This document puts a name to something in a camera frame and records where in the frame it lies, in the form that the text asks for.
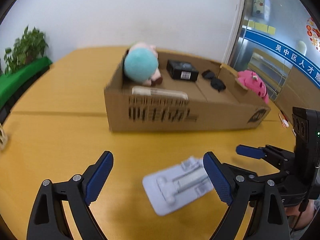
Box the cartoon poster on glass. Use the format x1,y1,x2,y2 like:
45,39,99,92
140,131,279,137
252,0,271,21

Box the pig plush teal shirt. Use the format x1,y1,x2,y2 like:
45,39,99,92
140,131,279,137
123,42,163,86

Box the clear white phone case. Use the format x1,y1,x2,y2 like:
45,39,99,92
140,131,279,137
131,86,188,100

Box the green cloth covered table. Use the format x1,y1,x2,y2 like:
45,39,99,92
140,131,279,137
0,56,53,111

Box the potted green plant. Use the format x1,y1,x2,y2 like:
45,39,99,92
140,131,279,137
4,26,48,75

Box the pink bear plush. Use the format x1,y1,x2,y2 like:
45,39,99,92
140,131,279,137
237,70,269,104

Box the red paper window decoration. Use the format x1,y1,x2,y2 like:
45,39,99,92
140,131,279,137
306,17,320,51

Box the white folding phone stand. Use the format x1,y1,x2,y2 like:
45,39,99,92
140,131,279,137
142,157,214,216

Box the yellow sticky notes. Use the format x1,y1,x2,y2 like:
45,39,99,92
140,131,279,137
248,21,276,35

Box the black sunglasses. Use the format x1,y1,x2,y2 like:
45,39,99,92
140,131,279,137
202,70,226,92

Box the person right hand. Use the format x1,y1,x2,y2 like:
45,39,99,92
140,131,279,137
285,200,315,230

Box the black product box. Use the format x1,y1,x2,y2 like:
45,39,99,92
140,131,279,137
167,60,199,82

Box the brown cardboard box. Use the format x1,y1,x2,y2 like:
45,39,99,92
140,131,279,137
104,50,270,132

